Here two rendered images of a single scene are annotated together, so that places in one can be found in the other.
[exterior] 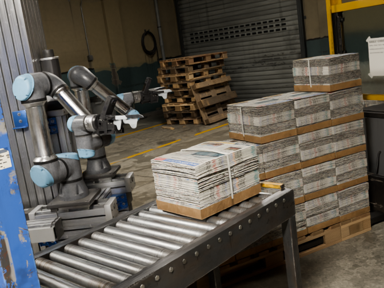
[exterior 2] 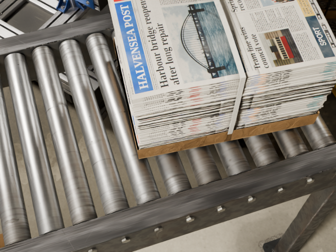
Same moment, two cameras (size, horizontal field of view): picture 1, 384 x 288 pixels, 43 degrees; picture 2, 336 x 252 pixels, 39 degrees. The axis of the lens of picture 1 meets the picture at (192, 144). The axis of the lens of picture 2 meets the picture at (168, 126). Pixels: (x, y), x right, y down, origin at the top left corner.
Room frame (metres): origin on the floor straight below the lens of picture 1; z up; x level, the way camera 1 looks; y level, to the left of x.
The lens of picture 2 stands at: (1.47, -0.25, 1.67)
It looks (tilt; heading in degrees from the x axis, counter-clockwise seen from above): 60 degrees down; 28
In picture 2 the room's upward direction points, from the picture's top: straight up
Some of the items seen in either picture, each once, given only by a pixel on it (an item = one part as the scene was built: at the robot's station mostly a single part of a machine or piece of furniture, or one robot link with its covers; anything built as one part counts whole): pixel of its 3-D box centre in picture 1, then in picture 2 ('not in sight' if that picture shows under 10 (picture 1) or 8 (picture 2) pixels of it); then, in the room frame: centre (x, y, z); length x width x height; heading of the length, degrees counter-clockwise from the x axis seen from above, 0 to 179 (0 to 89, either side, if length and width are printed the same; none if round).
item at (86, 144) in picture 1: (87, 144); not in sight; (2.15, 0.47, 1.12); 0.11 x 0.08 x 0.11; 149
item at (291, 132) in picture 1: (262, 133); not in sight; (3.16, -0.47, 0.86); 0.38 x 0.29 x 0.04; 26
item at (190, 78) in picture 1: (195, 87); not in sight; (9.96, -0.23, 0.65); 1.33 x 0.94 x 1.30; 141
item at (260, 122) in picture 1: (260, 120); not in sight; (3.16, -0.47, 0.95); 0.38 x 0.29 x 0.23; 26
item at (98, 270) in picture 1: (89, 268); not in sight; (1.58, 0.42, 0.77); 0.47 x 0.05 x 0.05; 47
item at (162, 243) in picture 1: (143, 240); (31, 138); (1.77, 0.24, 0.77); 0.47 x 0.05 x 0.05; 47
